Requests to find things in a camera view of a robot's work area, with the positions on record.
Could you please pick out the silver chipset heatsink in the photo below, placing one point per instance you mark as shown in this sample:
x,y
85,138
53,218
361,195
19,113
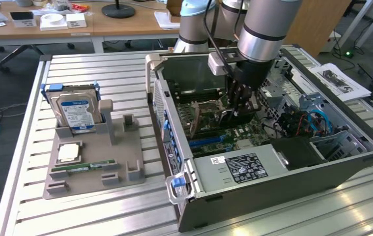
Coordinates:
x,y
243,144

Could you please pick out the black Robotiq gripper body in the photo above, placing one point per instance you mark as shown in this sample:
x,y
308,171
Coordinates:
x,y
249,73

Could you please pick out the white table frame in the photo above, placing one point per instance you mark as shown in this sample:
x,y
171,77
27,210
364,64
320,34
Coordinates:
x,y
344,39

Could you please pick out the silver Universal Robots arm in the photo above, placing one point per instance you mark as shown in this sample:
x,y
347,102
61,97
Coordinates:
x,y
261,37

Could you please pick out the grey power supply unit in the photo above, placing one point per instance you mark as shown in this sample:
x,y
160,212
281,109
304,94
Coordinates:
x,y
212,177

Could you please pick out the black round lamp base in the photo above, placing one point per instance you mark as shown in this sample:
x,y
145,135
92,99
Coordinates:
x,y
119,11

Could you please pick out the stack of printed papers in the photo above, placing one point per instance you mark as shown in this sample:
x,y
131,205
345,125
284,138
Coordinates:
x,y
340,81

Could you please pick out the plain white box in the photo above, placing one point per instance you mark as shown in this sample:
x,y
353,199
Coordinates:
x,y
75,20

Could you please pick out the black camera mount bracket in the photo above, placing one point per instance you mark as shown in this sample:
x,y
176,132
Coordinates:
x,y
231,55

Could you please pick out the wooden cabinet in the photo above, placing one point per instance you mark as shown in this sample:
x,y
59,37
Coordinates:
x,y
320,24

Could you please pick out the red small parts bag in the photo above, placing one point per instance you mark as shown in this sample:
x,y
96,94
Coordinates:
x,y
79,8

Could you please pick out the white box with black top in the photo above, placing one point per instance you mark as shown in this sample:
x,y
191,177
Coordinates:
x,y
24,19

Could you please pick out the slanted metal disk bay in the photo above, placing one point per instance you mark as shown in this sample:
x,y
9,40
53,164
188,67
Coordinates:
x,y
340,145

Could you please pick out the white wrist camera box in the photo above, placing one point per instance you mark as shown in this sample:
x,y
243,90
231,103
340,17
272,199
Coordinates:
x,y
217,65

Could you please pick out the open dark grey PC case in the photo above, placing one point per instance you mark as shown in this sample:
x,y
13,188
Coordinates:
x,y
271,196

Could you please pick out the black device with green light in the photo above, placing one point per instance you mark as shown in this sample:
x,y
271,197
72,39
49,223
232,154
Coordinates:
x,y
348,53

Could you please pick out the blue case latch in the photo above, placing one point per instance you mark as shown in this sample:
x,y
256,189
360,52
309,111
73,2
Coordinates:
x,y
177,183

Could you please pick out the white tape roll on box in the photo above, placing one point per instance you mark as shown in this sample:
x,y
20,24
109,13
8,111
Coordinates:
x,y
53,22

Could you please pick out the grey plastic parts rack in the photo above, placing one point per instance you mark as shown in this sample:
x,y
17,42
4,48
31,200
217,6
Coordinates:
x,y
97,147

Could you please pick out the green RAM stick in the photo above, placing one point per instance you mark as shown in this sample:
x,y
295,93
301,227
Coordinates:
x,y
81,166

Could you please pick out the green motherboard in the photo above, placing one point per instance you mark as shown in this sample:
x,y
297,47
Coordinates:
x,y
252,134

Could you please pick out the grey cup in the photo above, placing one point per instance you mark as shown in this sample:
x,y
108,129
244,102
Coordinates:
x,y
24,3

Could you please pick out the blue expansion slot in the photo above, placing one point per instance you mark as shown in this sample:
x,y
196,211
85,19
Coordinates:
x,y
205,142

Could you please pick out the black graphics card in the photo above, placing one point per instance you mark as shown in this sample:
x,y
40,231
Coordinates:
x,y
212,118

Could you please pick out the white box with red button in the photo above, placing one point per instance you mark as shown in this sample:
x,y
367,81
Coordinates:
x,y
332,44

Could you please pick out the perforated metal disk bay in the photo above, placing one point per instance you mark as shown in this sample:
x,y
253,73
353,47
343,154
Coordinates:
x,y
277,108

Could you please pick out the white papers on desk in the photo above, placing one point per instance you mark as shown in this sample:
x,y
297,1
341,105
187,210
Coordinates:
x,y
167,22

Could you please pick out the dark bag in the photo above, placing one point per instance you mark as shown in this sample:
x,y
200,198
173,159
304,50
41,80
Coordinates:
x,y
61,6

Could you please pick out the brown cardboard box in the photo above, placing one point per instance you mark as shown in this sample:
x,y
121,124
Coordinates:
x,y
173,7

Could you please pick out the silver CPU chip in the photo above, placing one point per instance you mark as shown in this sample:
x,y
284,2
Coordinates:
x,y
68,152

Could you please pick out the hard disk in blue caddy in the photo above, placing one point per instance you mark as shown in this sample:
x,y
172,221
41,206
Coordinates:
x,y
71,89

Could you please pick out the hard disk with blue label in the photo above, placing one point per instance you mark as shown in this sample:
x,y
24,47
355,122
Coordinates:
x,y
75,113

